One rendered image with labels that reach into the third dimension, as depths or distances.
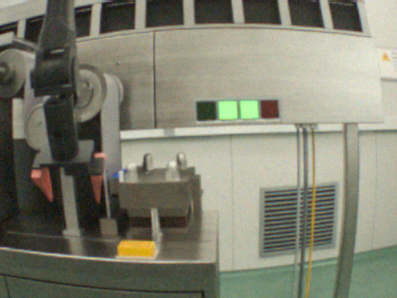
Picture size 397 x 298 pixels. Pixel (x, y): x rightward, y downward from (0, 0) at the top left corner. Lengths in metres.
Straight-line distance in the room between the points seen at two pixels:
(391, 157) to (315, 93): 2.61
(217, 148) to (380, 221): 1.49
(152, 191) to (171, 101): 0.42
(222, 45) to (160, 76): 0.20
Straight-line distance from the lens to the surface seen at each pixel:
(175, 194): 1.33
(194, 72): 1.69
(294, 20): 1.81
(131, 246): 1.14
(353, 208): 1.93
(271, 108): 1.68
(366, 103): 1.75
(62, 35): 0.83
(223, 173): 4.03
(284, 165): 4.05
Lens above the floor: 1.17
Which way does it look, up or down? 3 degrees down
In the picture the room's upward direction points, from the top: 3 degrees counter-clockwise
